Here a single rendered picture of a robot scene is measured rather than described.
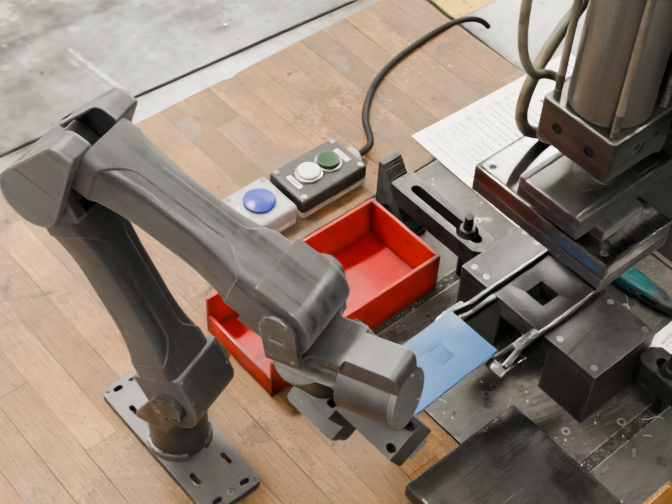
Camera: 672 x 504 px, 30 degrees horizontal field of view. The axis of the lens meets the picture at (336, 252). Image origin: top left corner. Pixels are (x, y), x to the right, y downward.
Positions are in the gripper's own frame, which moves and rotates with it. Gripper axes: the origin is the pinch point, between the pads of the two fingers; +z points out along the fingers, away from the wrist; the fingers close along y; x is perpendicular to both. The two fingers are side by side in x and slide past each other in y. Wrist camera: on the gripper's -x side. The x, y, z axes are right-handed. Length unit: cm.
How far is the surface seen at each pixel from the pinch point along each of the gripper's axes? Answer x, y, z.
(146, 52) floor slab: 157, 15, 132
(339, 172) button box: 30.8, 16.4, 19.6
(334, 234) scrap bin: 22.8, 10.0, 14.3
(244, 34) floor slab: 147, 35, 144
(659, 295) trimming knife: -8.1, 29.7, 27.2
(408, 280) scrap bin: 11.3, 11.6, 13.4
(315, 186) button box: 30.9, 13.0, 17.6
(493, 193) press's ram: 5.1, 23.8, 0.8
